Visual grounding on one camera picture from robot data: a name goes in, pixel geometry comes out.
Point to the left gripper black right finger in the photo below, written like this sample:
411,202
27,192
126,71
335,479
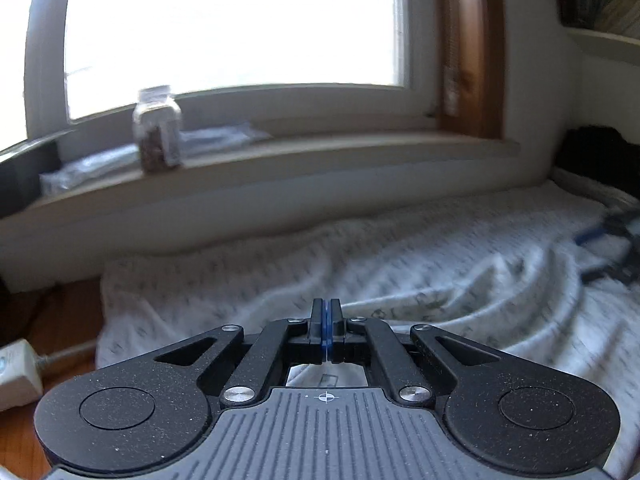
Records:
509,413

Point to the beige window sill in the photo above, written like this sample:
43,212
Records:
283,159

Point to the wooden window frame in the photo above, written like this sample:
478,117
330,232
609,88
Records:
472,67

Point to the white power strip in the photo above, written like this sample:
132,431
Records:
20,381

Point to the black box on sill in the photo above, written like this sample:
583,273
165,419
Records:
20,171

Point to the clear plastic bag on sill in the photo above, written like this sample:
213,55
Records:
193,144

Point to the glass jar on sill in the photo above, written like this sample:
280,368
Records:
156,124

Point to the black folded clothes pile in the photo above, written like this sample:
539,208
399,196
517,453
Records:
600,154

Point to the white wall shelf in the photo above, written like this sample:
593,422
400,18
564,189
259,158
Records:
605,45

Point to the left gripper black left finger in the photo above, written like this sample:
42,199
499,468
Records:
145,412

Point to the white patterned garment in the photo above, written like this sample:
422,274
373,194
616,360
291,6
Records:
501,269

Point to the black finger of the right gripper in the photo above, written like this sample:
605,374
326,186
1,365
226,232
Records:
624,269

